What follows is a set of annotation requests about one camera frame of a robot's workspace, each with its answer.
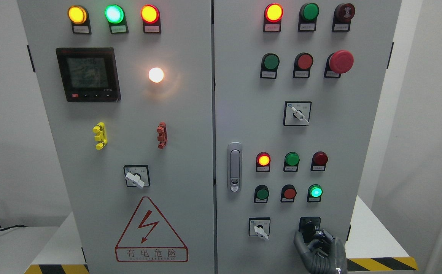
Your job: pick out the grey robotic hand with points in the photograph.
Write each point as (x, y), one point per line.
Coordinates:
(334, 263)

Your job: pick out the black rotary knob switch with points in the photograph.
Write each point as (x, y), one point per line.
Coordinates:
(308, 226)

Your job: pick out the green push button lower right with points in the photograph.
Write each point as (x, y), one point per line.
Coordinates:
(314, 193)

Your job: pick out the green push button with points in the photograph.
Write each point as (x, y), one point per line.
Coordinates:
(314, 193)
(269, 65)
(261, 194)

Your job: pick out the red push button lower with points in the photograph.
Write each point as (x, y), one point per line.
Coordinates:
(288, 194)

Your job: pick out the red push button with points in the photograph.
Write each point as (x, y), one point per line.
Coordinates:
(288, 194)
(302, 65)

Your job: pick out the green push button lower left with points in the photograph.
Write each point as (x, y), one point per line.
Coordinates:
(261, 194)

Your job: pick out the red indicator middle right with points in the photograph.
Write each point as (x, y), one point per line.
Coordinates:
(319, 161)

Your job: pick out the green indicator middle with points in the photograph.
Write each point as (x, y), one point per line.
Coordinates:
(291, 162)

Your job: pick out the red lit indicator middle left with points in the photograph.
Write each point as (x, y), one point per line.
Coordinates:
(263, 162)

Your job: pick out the red lightning warning sticker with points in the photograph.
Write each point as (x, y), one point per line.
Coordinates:
(149, 237)

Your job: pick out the grey electrical control cabinet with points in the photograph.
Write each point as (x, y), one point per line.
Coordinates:
(212, 95)

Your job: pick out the red emergency stop mushroom button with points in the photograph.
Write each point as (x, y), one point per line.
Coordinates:
(338, 63)

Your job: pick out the red push button upper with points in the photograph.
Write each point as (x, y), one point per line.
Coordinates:
(302, 65)

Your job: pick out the red terminal connector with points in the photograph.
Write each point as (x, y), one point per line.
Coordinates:
(162, 135)

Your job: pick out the green push button upper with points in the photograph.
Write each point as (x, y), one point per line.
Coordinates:
(269, 65)

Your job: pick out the dark red buzzer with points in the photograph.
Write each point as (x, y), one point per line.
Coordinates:
(342, 17)

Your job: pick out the green indicator top right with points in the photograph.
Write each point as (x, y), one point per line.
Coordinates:
(308, 17)

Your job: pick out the white glowing lamp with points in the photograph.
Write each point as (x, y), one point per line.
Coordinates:
(156, 75)

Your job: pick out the red lit indicator right door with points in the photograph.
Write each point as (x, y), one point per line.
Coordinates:
(272, 18)

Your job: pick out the yellow terminal connector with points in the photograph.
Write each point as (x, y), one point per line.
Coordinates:
(100, 135)

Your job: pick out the red-orange indicator light left door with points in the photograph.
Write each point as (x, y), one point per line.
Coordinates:
(150, 16)

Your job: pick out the black digital power meter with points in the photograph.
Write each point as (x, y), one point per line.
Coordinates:
(89, 74)

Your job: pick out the green lit indicator light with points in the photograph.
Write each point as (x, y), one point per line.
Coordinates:
(116, 18)

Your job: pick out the yellow indicator light top left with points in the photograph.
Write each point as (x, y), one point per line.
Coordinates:
(79, 18)

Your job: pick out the lower white selector switch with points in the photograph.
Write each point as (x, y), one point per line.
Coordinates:
(259, 227)

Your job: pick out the silver door latch handle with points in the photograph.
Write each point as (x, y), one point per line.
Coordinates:
(234, 169)

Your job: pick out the upper right white selector switch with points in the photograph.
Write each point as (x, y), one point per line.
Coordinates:
(297, 113)

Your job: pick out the left door white selector switch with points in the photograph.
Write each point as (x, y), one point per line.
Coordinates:
(137, 176)

